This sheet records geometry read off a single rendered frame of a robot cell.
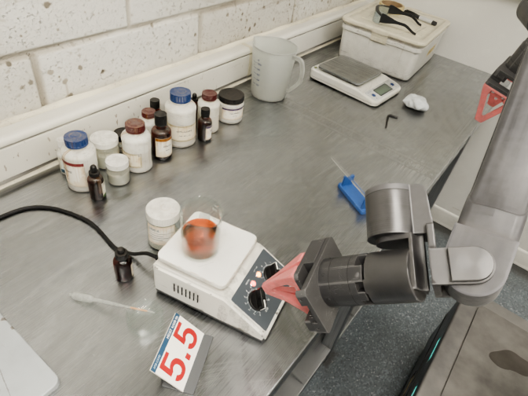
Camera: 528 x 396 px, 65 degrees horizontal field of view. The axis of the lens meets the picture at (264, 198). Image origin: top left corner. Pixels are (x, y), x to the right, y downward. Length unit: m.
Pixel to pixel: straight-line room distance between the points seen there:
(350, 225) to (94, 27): 0.66
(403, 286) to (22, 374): 0.50
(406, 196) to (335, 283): 0.12
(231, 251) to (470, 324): 0.89
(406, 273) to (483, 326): 0.96
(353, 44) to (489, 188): 1.19
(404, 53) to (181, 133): 0.86
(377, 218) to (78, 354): 0.45
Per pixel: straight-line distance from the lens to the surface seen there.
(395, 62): 1.57
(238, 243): 0.67
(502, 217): 0.46
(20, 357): 0.69
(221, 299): 0.63
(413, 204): 0.48
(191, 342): 0.65
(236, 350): 0.66
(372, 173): 1.04
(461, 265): 0.42
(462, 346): 1.31
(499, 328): 1.41
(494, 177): 0.48
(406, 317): 1.77
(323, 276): 0.48
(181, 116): 0.96
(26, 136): 0.92
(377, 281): 0.45
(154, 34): 1.08
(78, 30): 0.95
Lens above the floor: 1.33
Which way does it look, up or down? 41 degrees down
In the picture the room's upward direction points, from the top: 10 degrees clockwise
